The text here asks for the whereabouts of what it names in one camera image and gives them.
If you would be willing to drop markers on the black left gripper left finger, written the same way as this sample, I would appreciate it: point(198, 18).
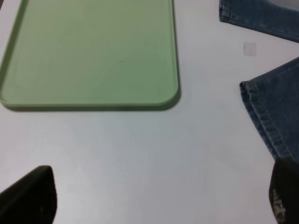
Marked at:
point(30, 200)

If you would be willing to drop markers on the green plastic tray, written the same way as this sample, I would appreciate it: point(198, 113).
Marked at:
point(78, 54)

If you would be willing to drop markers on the clear tape piece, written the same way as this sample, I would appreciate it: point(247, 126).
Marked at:
point(249, 48)

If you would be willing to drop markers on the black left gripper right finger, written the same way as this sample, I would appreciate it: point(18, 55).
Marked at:
point(284, 192)

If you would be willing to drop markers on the blue denim children's shorts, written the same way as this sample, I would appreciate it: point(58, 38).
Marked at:
point(271, 99)

